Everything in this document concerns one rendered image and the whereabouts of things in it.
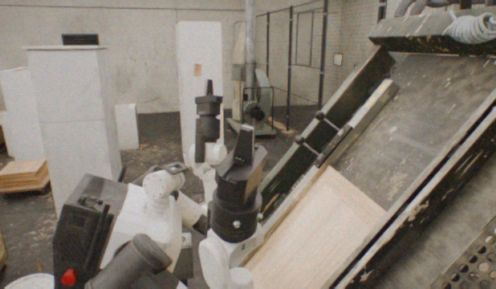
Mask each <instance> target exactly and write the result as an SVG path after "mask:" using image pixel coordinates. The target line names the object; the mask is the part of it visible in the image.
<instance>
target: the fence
mask: <svg viewBox="0 0 496 289"><path fill-rule="evenodd" d="M385 82H388V83H389V84H388V86H387V87H386V88H385V89H384V90H383V91H382V92H377V90H378V89H379V88H380V87H381V86H382V85H383V84H384V83H385ZM399 88H400V87H399V86H398V85H397V84H396V83H395V82H394V81H392V80H387V79H386V80H385V81H384V82H383V83H382V84H381V85H380V86H379V87H378V88H377V89H376V90H375V91H374V93H373V94H372V95H371V96H370V98H369V99H368V100H367V101H366V103H367V102H368V101H369V100H370V99H371V98H372V97H373V96H375V97H376V99H375V100H374V101H373V102H372V104H371V105H370V106H369V107H368V108H366V107H365V104H366V103H365V104H364V105H363V106H362V108H361V109H360V110H359V111H358V112H357V113H356V114H355V116H354V117H353V118H352V119H351V121H350V122H349V123H348V124H349V125H351V126H352V130H351V131H350V132H349V133H348V134H347V135H346V136H345V138H344V139H343V140H342V141H341V142H340V144H339V145H338V146H337V147H336V149H335V150H334V152H333V154H332V155H330V156H329V158H328V159H327V160H326V161H325V163H324V164H323V165H322V166H321V168H320V169H318V168H317V167H316V166H315V165H314V166H313V167H312V168H311V170H310V171H309V172H308V173H307V175H306V176H305V177H304V178H303V179H302V180H301V182H300V183H299V184H298V185H297V186H296V187H295V189H294V190H293V191H292V192H291V194H290V195H289V196H288V197H287V199H286V200H285V201H284V202H283V204H282V205H281V206H279V207H278V209H277V210H276V211H275V212H274V213H273V214H272V215H271V216H270V218H269V219H268V220H267V221H266V223H265V224H264V225H263V226H262V231H263V235H264V239H263V242H262V243H264V242H265V241H266V239H267V238H268V237H269V236H270V234H271V233H272V232H273V231H274V229H275V228H276V227H277V226H278V224H279V223H280V222H281V221H282V220H283V219H284V218H285V217H286V216H287V214H288V213H289V212H290V211H291V210H292V209H293V208H294V207H295V206H296V204H297V203H298V202H299V201H300V199H301V198H302V197H303V196H304V195H305V193H306V192H307V191H308V190H309V189H310V188H311V187H312V186H313V184H314V183H315V182H316V181H317V179H318V178H319V177H320V176H321V174H322V173H323V172H324V171H325V170H326V168H327V167H328V166H329V165H330V166H331V167H332V166H333V165H334V164H335V163H336V162H337V161H338V160H339V159H340V158H341V156H342V155H343V154H344V153H345V151H346V150H347V149H348V148H349V146H350V145H351V144H352V143H353V142H354V140H355V139H356V138H357V137H358V136H359V135H360V134H361V133H362V131H363V130H364V129H365V128H366V127H367V125H368V124H369V123H370V122H371V120H372V119H373V118H374V117H375V115H376V114H377V113H378V112H379V111H380V110H381V109H382V107H383V106H384V105H385V104H386V103H387V102H388V100H389V99H390V98H391V97H392V95H393V94H395V93H396V91H397V90H398V89H399ZM261 245H262V244H261ZM261 245H259V246H257V247H256V248H254V249H253V250H252V251H250V252H249V253H247V254H245V255H244V256H242V257H241V258H240V259H238V260H237V261H236V262H235V263H233V264H231V267H232V269H234V268H239V267H241V268H243V267H244V266H245V264H246V263H247V262H248V261H249V260H250V258H251V257H252V256H253V255H254V253H255V252H256V251H257V250H258V248H259V247H260V246H261Z"/></svg>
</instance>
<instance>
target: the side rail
mask: <svg viewBox="0 0 496 289"><path fill-rule="evenodd" d="M395 62H396V60H395V59H394V58H393V57H392V56H391V55H390V54H389V53H388V52H387V51H386V50H385V49H384V48H383V47H382V46H381V45H380V46H373V48H372V49H371V50H370V51H369V52H368V53H367V54H366V56H365V57H364V58H363V59H362V61H361V62H360V63H359V65H358V66H357V67H356V68H355V70H353V71H352V73H351V74H350V75H349V76H348V77H347V78H346V79H345V81H344V82H343V83H342V84H341V86H340V87H339V88H338V89H337V91H336V92H335V93H334V95H333V96H332V97H331V98H330V99H329V101H328V102H327V103H326V104H325V105H324V106H323V108H322V109H321V111H322V112H323V113H324V115H325V118H326V119H327V120H328V121H329V122H330V123H332V124H333V125H335V126H336V127H337V128H338V129H339V130H340V129H341V128H342V127H343V126H344V124H345V123H346V122H347V121H348V119H349V118H350V117H351V116H352V114H353V113H354V112H355V111H356V109H357V108H358V107H359V106H360V105H361V104H362V103H363V102H364V100H365V99H366V98H367V97H368V94H367V90H368V89H369V88H370V87H371V86H372V84H373V83H375V82H376V80H382V79H383V78H384V77H385V76H386V75H387V74H388V72H389V71H390V70H391V69H392V67H393V66H394V64H395ZM336 133H337V131H336V130H335V129H334V128H333V127H331V126H330V125H329V124H328V123H327V122H326V121H324V120H317V119H316V118H315V119H314V120H313V121H312V122H311V123H310V125H309V126H308V127H307V128H306V130H305V131H304V132H303V134H302V135H301V136H304V138H305V143H306V144H308V145H309V146H310V147H312V148H313V149H314V150H315V151H316V152H317V153H319V154H321V153H322V151H323V150H324V149H325V148H326V147H327V146H328V145H329V144H330V142H331V141H332V140H333V137H334V136H335V135H336ZM317 158H318V156H317V155H316V154H314V153H313V152H312V151H311V150H310V149H309V148H307V147H306V146H305V145H304V144H303V145H298V144H296V142H295V143H294V144H293V145H292V147H291V148H290V149H289V150H288V152H287V153H286V154H285V156H284V157H283V158H282V159H281V161H280V162H279V163H278V164H277V165H276V166H275V167H274V169H273V170H272V171H271V172H270V174H269V175H268V176H267V177H266V178H265V179H264V180H263V181H262V183H261V184H260V185H259V187H258V188H257V190H258V192H259V193H260V194H261V196H262V204H261V209H260V214H261V215H262V218H259V219H258V223H259V225H262V223H263V222H264V221H265V220H266V218H267V217H268V216H269V215H270V213H271V212H272V211H273V210H274V207H273V204H274V202H275V201H277V200H278V199H279V197H280V196H281V195H282V194H283V193H285V194H288V193H289V192H290V190H291V189H292V187H293V186H294V184H295V183H296V182H297V181H298V179H300V178H301V176H302V175H303V174H305V172H306V171H307V170H308V169H309V168H310V166H311V165H312V164H313V163H314V161H315V160H316V159H317Z"/></svg>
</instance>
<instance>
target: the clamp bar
mask: <svg viewBox="0 0 496 289"><path fill-rule="evenodd" d="M494 65H495V66H496V61H495V62H494ZM495 152H496V89H495V90H494V91H493V92H492V93H491V94H490V96H489V97H488V98H487V99H486V100H485V101H484V103H483V104H482V105H481V106H480V107H479V108H478V110H477V111H476V112H475V113H474V114H473V115H472V116H471V117H470V118H469V119H468V120H467V121H466V122H465V123H464V124H463V125H462V126H461V127H460V128H459V130H458V131H457V132H456V133H455V135H454V137H453V138H452V139H451V140H450V141H449V142H448V144H447V145H446V146H445V147H444V148H443V149H442V150H441V151H440V152H439V153H438V154H437V155H436V157H435V158H434V159H433V160H432V161H431V162H430V163H429V165H428V166H427V167H426V168H425V169H424V171H423V172H422V173H421V174H420V175H419V176H418V177H417V179H416V180H415V181H414V182H413V183H412V184H411V185H410V186H409V187H408V189H407V190H406V192H405V193H404V194H403V195H402V196H401V197H400V199H399V200H398V201H397V202H396V203H395V204H394V206H393V207H392V208H391V209H390V210H389V211H388V212H387V213H386V215H384V216H383V217H382V219H381V220H380V221H379V222H378V223H377V224H376V226H375V227H374V228H373V229H372V230H371V231H370V233H369V234H368V235H367V236H366V237H365V238H364V240H363V241H362V242H361V243H360V244H359V245H358V246H357V248H355V249H354V251H353V252H352V253H351V254H350V255H349V256H348V257H346V259H345V260H344V261H343V262H342V263H341V264H340V265H339V267H338V268H337V269H336V270H335V271H334V272H333V274H332V275H331V276H330V277H329V278H328V279H327V281H326V282H325V283H324V284H323V285H322V286H321V288H320V289H372V288H373V287H374V286H375V285H376V283H377V282H378V281H379V280H380V279H381V278H382V277H383V276H384V274H385V273H386V272H387V271H388V270H389V269H390V268H391V267H392V265H393V264H394V263H395V262H396V261H397V260H398V259H399V258H400V257H401V255H402V254H403V253H404V252H405V251H406V250H407V249H408V248H409V247H410V246H411V245H412V244H413V243H414V242H415V241H416V240H417V238H418V237H419V236H420V235H421V234H422V233H423V232H424V230H425V229H426V228H427V227H428V226H429V225H430V224H431V223H432V221H433V220H434V219H435V218H436V217H437V216H438V215H439V214H440V212H441V211H442V210H443V209H444V208H445V207H447V206H448V204H449V203H450V202H451V201H452V200H453V199H454V198H455V196H456V195H457V194H458V193H459V192H460V191H461V190H462V189H463V187H464V186H465V185H466V184H467V183H468V182H469V181H470V180H471V178H472V177H473V176H474V175H475V174H476V173H477V172H478V171H479V169H480V168H481V167H482V166H483V165H484V164H485V163H486V162H487V161H488V160H489V159H490V158H491V157H492V156H493V155H494V154H495Z"/></svg>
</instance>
